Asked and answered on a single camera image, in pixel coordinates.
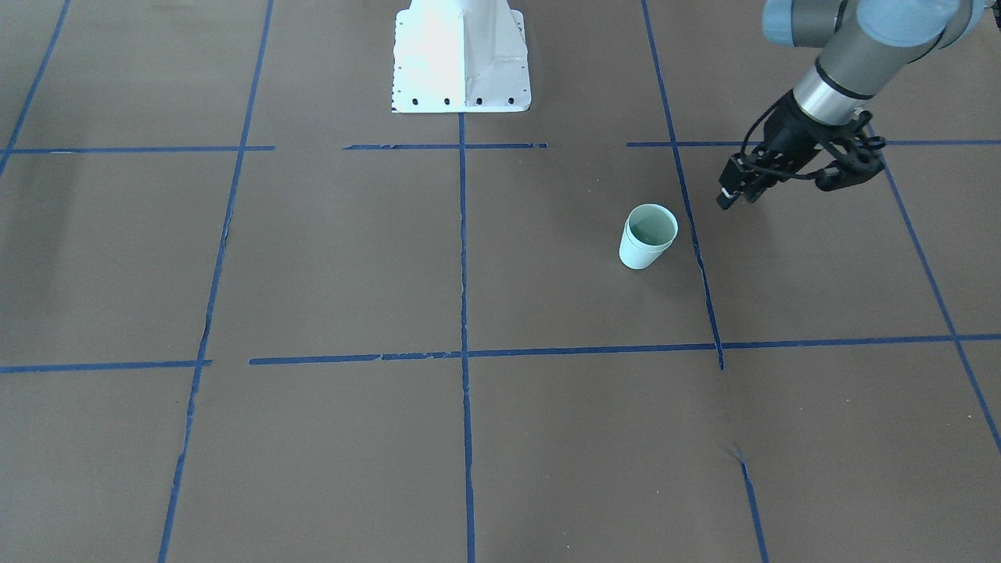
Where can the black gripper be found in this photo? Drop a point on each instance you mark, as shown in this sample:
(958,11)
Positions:
(790,135)

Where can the mint green cup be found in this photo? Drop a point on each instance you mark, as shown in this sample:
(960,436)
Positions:
(638,255)
(650,228)

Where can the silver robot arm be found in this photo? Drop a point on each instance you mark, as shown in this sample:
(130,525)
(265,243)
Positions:
(862,46)

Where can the standing mint green cup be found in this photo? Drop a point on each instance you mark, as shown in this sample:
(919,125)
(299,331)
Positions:
(638,255)

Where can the brown paper table cover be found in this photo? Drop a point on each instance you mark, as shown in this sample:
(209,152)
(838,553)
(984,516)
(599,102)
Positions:
(250,314)

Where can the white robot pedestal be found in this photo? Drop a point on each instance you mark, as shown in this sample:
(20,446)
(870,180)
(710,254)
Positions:
(460,56)

